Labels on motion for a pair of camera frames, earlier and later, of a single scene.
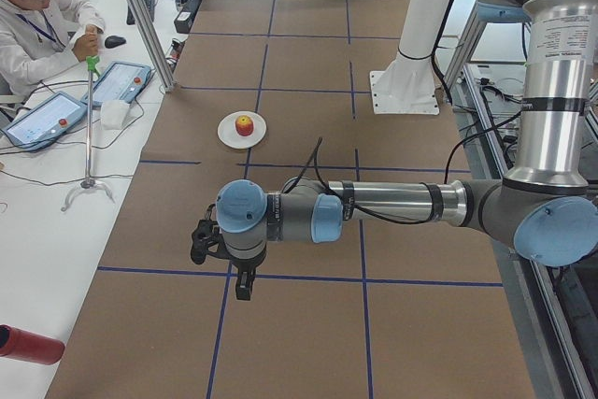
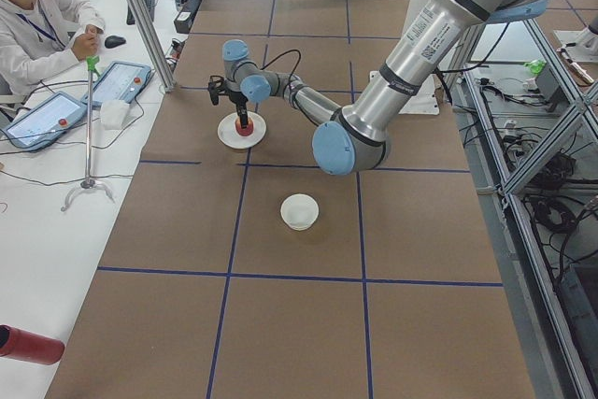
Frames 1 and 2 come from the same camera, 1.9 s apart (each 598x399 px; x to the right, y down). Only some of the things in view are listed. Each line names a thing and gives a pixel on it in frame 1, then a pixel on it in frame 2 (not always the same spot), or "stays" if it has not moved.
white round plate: [229, 135] stays
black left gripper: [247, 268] -> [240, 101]
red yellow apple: [244, 125] stays
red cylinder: [21, 344] stays
